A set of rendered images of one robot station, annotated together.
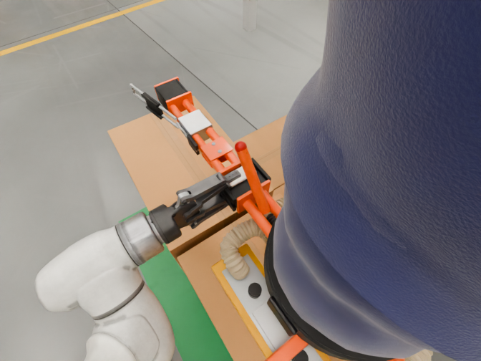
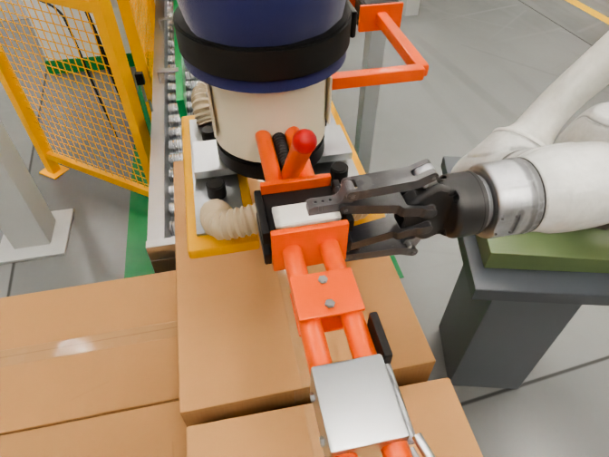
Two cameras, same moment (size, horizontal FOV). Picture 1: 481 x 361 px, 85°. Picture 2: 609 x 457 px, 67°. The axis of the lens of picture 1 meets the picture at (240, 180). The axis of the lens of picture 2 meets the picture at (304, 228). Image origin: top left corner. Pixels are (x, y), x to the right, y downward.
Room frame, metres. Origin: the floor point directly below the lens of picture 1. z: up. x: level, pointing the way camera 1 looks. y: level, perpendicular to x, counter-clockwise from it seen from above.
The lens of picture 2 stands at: (0.65, 0.13, 1.62)
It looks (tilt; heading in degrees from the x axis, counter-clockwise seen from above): 46 degrees down; 202
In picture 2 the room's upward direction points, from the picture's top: straight up
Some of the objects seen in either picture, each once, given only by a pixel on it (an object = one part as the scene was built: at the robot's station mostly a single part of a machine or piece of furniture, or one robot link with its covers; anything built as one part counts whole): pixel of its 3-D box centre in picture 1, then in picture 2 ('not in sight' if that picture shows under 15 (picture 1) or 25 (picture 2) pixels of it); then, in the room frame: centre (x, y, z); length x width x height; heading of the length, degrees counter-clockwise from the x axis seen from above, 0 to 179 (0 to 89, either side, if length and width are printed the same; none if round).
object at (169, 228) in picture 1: (177, 217); (438, 208); (0.23, 0.13, 1.25); 0.09 x 0.07 x 0.08; 125
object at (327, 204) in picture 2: (229, 175); (331, 198); (0.30, 0.02, 1.29); 0.05 x 0.01 x 0.03; 125
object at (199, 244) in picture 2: not in sight; (214, 166); (0.16, -0.23, 1.14); 0.34 x 0.10 x 0.05; 34
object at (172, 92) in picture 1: (174, 96); not in sight; (0.60, 0.19, 1.25); 0.08 x 0.07 x 0.05; 34
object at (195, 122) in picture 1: (195, 127); (355, 410); (0.49, 0.11, 1.24); 0.07 x 0.07 x 0.04; 34
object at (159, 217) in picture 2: not in sight; (162, 80); (-0.98, -1.27, 0.50); 2.31 x 0.05 x 0.19; 34
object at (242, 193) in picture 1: (243, 184); (302, 220); (0.31, -0.01, 1.25); 0.10 x 0.08 x 0.06; 124
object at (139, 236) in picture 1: (142, 236); (496, 199); (0.19, 0.19, 1.25); 0.09 x 0.06 x 0.09; 35
